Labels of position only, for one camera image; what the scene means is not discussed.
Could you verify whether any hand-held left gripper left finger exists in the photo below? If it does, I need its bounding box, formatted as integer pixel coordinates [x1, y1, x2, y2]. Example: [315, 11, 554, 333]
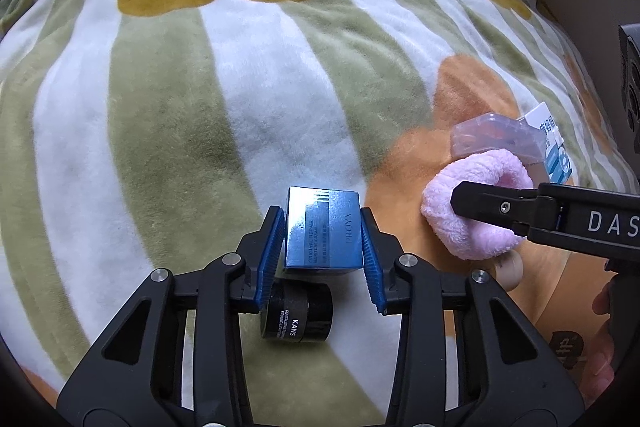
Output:
[56, 205, 287, 427]

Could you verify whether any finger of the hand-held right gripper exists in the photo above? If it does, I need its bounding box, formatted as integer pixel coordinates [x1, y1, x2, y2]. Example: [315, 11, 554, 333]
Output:
[450, 181, 542, 238]

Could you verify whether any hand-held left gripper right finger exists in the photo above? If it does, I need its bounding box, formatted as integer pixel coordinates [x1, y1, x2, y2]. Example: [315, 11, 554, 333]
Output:
[360, 207, 586, 427]

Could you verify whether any pink fluffy headband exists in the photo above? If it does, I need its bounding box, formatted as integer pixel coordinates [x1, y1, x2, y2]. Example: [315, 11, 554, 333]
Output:
[420, 149, 536, 260]

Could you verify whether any shiny blue cosmetic box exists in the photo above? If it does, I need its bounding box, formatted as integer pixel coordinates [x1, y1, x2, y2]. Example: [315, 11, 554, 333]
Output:
[283, 186, 363, 277]

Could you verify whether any black cosmetic jar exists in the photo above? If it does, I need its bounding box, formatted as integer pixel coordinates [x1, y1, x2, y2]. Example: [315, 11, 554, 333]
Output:
[258, 278, 334, 344]

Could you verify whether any person's right hand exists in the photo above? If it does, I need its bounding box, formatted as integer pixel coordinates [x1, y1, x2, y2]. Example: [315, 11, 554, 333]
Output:
[584, 281, 617, 390]

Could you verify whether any small beige round object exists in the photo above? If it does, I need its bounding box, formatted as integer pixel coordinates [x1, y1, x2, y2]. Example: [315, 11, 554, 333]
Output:
[495, 251, 525, 292]

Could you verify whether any clear plastic blue-label package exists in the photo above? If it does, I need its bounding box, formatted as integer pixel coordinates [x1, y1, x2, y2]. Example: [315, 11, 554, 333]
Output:
[449, 102, 575, 186]

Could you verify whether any black device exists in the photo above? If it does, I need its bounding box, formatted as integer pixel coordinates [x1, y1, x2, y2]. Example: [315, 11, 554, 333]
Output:
[617, 24, 640, 134]

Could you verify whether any striped flower-print blanket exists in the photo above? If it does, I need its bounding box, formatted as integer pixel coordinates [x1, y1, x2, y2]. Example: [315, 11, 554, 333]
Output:
[0, 0, 640, 427]

